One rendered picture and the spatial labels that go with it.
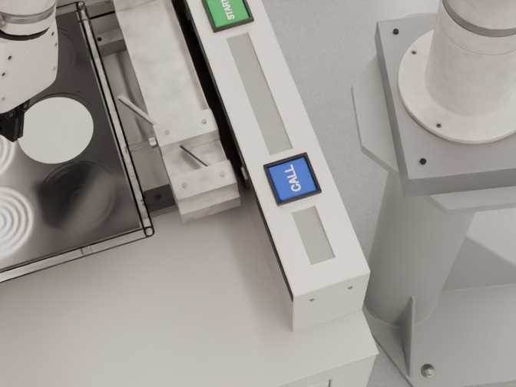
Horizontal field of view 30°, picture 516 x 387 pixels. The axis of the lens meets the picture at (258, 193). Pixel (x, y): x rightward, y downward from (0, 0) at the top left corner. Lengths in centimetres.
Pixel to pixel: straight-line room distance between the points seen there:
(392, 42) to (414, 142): 16
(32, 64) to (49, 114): 20
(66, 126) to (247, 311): 34
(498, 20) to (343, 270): 33
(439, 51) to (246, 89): 25
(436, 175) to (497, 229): 95
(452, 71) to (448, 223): 40
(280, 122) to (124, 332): 33
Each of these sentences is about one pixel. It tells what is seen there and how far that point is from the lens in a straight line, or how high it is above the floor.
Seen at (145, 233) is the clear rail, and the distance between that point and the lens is 120.
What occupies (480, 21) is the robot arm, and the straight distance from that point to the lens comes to 115.
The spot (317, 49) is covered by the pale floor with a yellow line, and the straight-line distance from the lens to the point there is 240.
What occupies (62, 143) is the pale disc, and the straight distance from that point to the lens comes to 128.
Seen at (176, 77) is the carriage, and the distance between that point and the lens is 133.
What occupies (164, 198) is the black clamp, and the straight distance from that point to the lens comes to 122.
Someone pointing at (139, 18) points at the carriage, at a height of 88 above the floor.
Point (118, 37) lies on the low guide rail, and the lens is 141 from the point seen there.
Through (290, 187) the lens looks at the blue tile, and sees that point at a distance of 115.
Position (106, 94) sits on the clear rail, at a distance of 130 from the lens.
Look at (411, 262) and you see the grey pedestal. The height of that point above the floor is 39.
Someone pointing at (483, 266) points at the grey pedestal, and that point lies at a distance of 202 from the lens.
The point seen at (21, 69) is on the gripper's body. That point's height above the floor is 110.
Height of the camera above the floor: 200
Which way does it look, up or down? 65 degrees down
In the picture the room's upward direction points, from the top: 3 degrees counter-clockwise
